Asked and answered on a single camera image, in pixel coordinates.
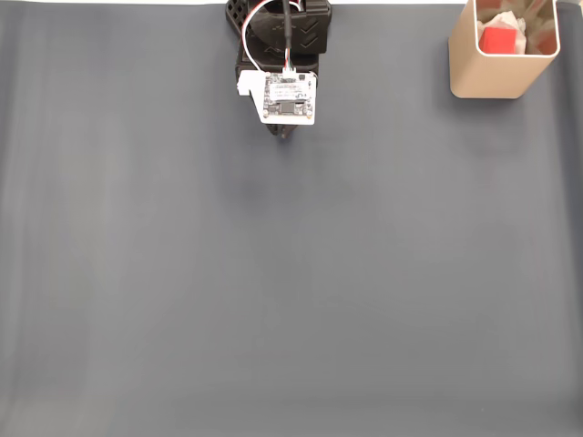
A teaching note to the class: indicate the red cube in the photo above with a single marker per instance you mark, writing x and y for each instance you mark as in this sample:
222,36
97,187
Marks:
498,41

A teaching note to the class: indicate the beige rectangular box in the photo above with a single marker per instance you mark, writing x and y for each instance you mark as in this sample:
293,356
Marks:
483,77

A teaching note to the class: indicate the dark grey mat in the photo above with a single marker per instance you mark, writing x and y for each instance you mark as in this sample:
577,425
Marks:
273,273

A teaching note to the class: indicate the white crumpled paper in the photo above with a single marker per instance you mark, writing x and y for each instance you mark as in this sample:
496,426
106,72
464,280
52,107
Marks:
505,20

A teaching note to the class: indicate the white camera board with mount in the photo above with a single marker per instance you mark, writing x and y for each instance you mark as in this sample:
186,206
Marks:
287,98

